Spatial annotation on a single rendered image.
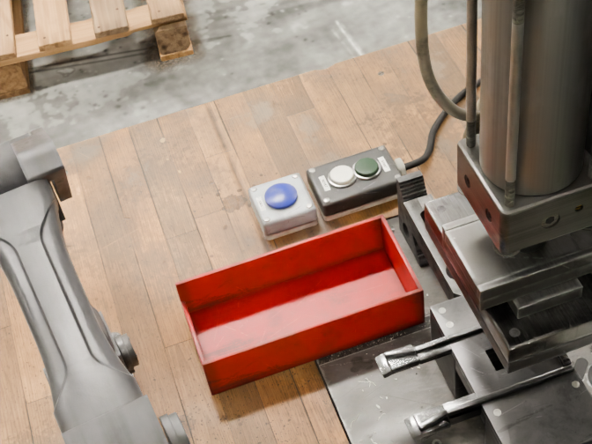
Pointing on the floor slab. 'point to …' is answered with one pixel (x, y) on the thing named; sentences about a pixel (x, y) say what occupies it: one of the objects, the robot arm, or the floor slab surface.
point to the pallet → (82, 33)
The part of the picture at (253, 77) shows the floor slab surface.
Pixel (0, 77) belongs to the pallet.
